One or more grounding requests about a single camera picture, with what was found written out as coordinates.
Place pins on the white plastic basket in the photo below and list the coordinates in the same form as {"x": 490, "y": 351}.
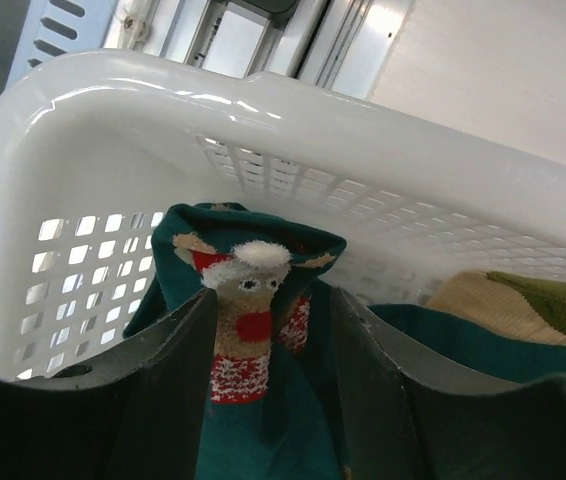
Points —
{"x": 95, "y": 147}

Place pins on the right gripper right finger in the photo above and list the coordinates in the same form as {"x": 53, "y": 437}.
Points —
{"x": 411, "y": 413}

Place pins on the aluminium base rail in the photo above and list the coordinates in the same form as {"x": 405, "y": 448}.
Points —
{"x": 338, "y": 45}

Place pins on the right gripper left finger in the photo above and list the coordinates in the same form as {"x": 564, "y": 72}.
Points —
{"x": 134, "y": 411}

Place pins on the teal sock with reindeer patch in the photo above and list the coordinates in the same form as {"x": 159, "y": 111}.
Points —
{"x": 513, "y": 306}

